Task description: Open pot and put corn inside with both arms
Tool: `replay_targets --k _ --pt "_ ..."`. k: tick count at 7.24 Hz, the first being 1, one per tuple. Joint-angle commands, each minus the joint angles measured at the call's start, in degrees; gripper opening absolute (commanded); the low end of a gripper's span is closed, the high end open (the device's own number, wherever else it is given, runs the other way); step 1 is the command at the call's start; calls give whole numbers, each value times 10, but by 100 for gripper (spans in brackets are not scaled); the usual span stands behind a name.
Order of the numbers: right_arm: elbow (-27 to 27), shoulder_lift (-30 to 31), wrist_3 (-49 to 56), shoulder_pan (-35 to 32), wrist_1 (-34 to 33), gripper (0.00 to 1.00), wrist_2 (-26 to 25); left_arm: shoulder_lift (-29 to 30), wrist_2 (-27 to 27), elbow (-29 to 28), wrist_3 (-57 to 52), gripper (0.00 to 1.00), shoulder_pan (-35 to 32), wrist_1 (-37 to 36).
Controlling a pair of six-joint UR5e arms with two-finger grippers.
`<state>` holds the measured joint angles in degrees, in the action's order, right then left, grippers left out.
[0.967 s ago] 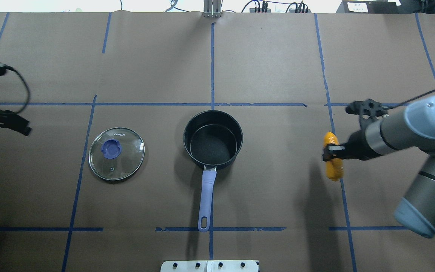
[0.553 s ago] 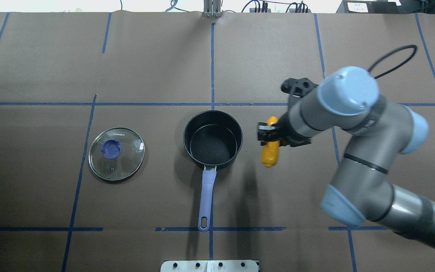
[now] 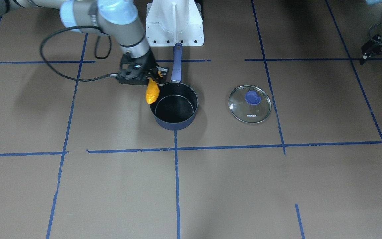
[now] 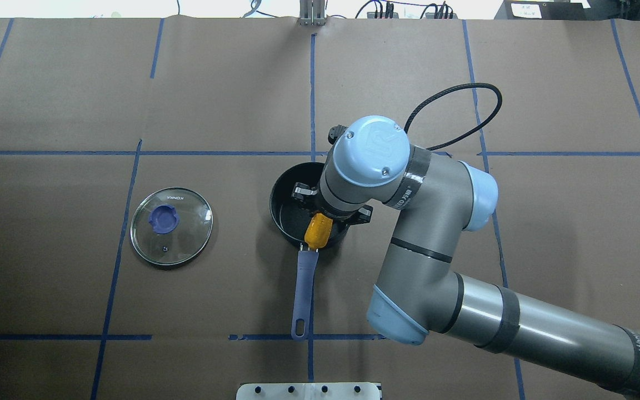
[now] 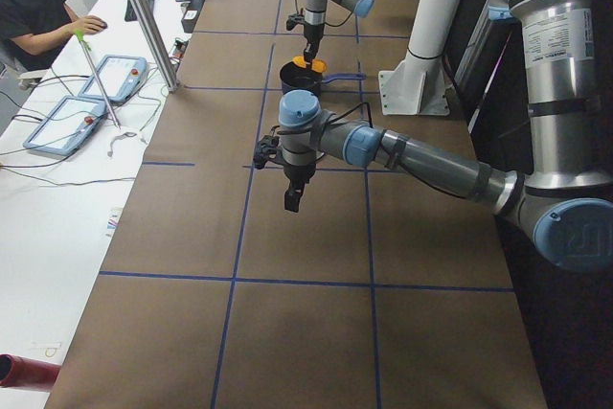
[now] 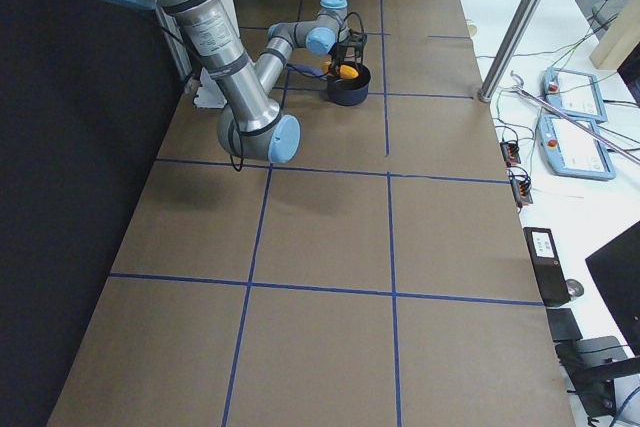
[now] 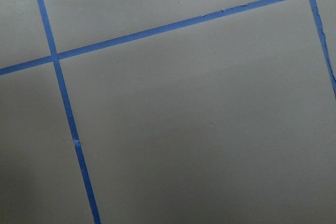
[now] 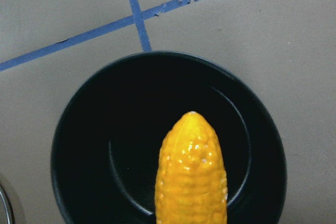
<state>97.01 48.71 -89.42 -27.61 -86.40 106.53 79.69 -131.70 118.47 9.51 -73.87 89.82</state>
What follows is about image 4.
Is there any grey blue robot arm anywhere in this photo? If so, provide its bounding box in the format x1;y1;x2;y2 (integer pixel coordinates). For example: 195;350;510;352
292;116;640;399

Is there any dark blue saucepan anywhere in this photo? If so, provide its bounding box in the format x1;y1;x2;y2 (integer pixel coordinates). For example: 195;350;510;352
269;162;323;340

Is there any black box with label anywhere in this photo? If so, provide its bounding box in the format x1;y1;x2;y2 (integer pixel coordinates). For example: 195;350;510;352
493;1;589;21

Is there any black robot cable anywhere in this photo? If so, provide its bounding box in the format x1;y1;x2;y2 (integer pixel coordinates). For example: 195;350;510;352
404;83;503;152

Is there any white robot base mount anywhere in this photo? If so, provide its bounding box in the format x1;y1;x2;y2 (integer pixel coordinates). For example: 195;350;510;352
236;382;383;399

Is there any metal camera stand post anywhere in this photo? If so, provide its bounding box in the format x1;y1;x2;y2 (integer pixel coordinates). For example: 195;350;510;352
299;0;327;26

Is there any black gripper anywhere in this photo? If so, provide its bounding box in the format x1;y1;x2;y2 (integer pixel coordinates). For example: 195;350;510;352
291;182;373;226

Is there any glass pot lid blue knob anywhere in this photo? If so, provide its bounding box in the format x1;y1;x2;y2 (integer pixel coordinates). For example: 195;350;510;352
130;187;214;267

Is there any orange toy corn cob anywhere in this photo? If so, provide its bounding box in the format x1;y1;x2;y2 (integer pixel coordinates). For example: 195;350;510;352
304;212;333;250

